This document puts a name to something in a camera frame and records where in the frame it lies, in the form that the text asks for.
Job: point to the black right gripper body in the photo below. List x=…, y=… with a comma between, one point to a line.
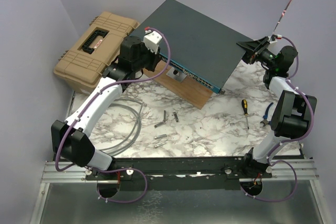
x=254, y=56

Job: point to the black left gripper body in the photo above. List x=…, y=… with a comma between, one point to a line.
x=151, y=60

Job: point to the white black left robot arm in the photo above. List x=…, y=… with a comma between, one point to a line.
x=70, y=138

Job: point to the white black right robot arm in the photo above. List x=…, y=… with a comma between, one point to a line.
x=292, y=119

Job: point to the wooden base board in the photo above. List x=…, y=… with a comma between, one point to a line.
x=188, y=89

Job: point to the yellow black screwdriver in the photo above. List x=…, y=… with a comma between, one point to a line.
x=245, y=110

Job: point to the tan plastic tool case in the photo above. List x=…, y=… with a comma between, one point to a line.
x=83, y=64

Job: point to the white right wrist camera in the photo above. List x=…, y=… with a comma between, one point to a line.
x=274, y=38

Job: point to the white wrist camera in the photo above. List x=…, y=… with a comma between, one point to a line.
x=152, y=40
x=274, y=38

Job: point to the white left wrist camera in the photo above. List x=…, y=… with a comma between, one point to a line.
x=152, y=40

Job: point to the metal switch stand bracket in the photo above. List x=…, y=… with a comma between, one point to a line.
x=176, y=74

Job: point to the dark blue network switch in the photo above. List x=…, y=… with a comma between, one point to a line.
x=202, y=48

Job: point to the blue handled pliers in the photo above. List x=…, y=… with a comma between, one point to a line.
x=267, y=115

